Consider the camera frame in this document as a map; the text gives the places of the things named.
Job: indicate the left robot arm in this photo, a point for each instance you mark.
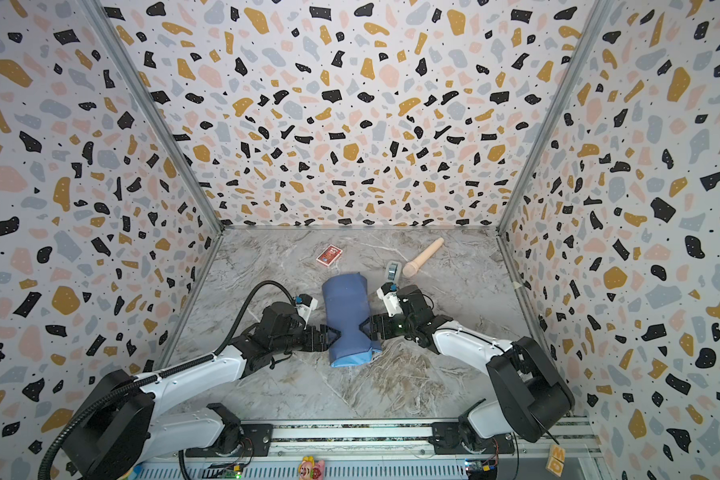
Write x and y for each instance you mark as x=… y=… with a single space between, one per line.
x=126 y=419

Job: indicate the pink yellow figure toy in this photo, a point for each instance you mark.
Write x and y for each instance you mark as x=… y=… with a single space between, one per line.
x=311 y=469

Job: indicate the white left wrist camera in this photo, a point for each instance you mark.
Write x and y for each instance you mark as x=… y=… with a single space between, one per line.
x=306 y=303

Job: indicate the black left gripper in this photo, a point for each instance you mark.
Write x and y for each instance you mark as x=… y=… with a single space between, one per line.
x=322 y=344

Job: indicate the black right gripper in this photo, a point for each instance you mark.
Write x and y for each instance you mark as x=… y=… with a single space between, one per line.
x=381 y=325

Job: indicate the aluminium corner post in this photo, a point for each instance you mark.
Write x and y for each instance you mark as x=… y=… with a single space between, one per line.
x=95 y=14
x=592 y=27

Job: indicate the blue wrapping paper sheet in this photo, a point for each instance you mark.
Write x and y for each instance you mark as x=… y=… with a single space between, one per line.
x=347 y=307

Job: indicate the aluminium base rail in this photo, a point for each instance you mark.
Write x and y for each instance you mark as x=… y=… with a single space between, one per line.
x=383 y=449

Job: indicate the wooden letter block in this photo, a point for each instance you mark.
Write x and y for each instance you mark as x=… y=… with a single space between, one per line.
x=556 y=460

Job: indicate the beige microphone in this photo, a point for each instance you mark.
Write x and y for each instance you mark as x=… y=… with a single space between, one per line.
x=412 y=267

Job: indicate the aluminium left corner post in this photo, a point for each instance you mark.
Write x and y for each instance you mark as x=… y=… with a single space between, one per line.
x=95 y=14

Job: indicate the aluminium right corner post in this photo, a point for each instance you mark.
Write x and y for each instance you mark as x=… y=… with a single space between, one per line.
x=592 y=27

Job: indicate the red playing card box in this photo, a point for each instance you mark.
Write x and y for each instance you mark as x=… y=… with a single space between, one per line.
x=329 y=255

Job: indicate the grey tape dispenser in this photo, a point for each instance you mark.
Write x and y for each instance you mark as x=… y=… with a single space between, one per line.
x=393 y=271

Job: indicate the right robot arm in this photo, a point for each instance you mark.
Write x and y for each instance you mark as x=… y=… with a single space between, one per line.
x=529 y=395

